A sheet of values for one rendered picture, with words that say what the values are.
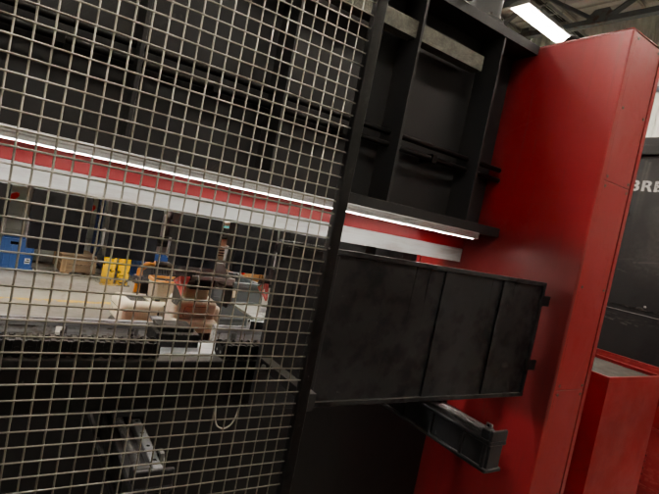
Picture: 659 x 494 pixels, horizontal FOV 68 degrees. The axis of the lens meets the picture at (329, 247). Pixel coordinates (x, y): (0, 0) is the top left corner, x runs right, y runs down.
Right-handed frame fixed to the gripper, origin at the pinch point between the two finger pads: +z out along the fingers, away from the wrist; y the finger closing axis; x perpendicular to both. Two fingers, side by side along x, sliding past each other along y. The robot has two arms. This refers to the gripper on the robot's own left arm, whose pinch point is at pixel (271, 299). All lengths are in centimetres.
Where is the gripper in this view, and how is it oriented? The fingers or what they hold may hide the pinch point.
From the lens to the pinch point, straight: 231.8
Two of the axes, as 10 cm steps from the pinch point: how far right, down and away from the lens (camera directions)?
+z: 1.0, 9.5, -3.1
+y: 7.8, 1.2, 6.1
